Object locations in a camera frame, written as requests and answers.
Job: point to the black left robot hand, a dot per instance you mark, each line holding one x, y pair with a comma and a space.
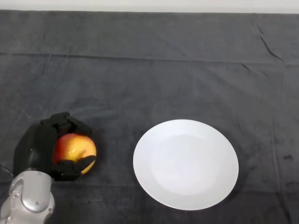
37, 147

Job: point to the red yellow apple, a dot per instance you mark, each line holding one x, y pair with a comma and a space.
74, 147

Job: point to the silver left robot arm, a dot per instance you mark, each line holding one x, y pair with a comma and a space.
30, 198

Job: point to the white round plate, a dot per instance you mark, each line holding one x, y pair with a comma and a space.
185, 165

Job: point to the black cloth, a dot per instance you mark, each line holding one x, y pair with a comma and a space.
140, 81

